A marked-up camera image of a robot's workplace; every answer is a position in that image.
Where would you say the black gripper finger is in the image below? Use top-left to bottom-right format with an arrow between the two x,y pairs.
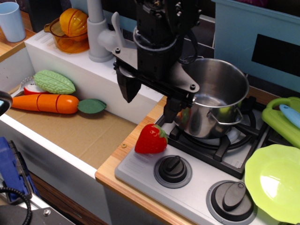
163,96 -> 193,123
116,66 -> 141,103

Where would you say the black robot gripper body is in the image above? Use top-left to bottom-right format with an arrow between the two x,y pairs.
113,30 -> 199,102

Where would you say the red toy strawberry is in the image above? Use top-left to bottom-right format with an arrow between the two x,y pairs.
135,124 -> 168,154

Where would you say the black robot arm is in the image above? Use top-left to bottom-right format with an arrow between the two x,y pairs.
113,0 -> 201,123

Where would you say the stainless steel pot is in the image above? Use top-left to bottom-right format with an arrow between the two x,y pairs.
174,58 -> 249,139

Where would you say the grey toy faucet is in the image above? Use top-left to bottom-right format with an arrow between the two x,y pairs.
87,0 -> 126,62

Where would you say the orange transparent measuring cup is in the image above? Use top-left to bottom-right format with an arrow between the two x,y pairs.
44,18 -> 90,53

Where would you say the black left stove knob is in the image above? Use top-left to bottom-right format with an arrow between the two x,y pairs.
154,155 -> 193,189

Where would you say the black stove knob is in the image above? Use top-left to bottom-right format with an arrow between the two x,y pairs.
206,180 -> 257,225
154,155 -> 193,189

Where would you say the brown cardboard sheet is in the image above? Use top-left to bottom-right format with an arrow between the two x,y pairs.
7,108 -> 136,169

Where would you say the orange toy carrot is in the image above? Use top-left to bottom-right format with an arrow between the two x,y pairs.
12,94 -> 106,114

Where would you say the black stove grate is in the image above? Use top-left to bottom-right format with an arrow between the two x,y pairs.
154,95 -> 300,180

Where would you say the grey toy stove top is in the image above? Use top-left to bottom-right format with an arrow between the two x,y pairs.
114,107 -> 300,225

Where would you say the green toy bitter gourd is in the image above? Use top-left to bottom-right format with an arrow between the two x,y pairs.
33,70 -> 75,94

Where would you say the orange toy pumpkin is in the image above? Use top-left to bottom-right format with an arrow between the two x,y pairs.
59,8 -> 88,37

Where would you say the white toy sink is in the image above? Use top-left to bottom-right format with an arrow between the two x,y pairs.
0,31 -> 162,225

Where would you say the red white toy radish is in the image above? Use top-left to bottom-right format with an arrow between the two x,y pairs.
24,84 -> 49,95

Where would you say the green plastic cutting board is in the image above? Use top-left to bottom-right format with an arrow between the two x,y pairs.
262,97 -> 300,148

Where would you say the black right stove knob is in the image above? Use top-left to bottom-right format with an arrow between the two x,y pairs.
206,180 -> 257,225

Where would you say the teal storage bin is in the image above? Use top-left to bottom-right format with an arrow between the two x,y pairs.
214,0 -> 300,92

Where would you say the lime green plastic plate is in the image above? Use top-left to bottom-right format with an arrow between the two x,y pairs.
245,144 -> 300,224

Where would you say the light blue plastic cup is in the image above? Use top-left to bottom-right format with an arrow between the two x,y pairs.
0,2 -> 26,43

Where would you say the blue black clamp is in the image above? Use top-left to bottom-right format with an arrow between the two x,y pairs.
0,137 -> 40,199

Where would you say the blue plastic utensil handle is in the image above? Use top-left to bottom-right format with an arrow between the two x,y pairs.
279,104 -> 300,128

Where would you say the black braided cable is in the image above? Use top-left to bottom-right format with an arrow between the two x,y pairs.
0,187 -> 32,225

